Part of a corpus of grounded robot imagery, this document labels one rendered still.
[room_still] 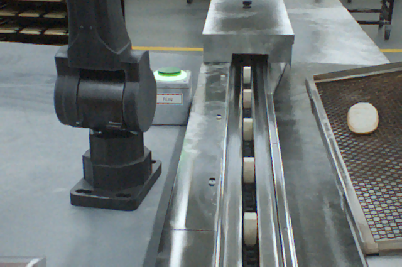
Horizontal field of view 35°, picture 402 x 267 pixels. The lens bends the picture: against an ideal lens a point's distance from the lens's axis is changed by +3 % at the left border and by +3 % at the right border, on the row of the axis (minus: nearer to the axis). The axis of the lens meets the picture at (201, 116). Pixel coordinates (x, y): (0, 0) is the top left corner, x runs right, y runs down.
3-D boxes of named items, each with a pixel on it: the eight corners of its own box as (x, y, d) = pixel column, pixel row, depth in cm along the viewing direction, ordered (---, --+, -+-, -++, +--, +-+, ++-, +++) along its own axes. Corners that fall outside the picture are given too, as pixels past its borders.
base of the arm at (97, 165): (105, 164, 88) (67, 205, 77) (102, 110, 85) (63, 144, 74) (163, 169, 86) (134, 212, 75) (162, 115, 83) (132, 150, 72)
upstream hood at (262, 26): (222, -21, 241) (222, -45, 238) (269, -21, 240) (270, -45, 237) (201, 70, 124) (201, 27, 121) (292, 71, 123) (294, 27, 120)
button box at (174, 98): (152, 127, 110) (151, 68, 107) (196, 128, 110) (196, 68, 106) (146, 145, 103) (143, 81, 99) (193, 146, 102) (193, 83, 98)
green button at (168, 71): (159, 75, 105) (159, 66, 104) (182, 75, 104) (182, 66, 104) (156, 82, 101) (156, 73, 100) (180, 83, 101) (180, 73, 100)
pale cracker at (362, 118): (347, 107, 88) (346, 100, 87) (376, 105, 87) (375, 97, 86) (347, 136, 79) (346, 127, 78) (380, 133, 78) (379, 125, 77)
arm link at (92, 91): (147, 134, 81) (108, 130, 82) (144, 58, 77) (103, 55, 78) (122, 163, 72) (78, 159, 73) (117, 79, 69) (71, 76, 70)
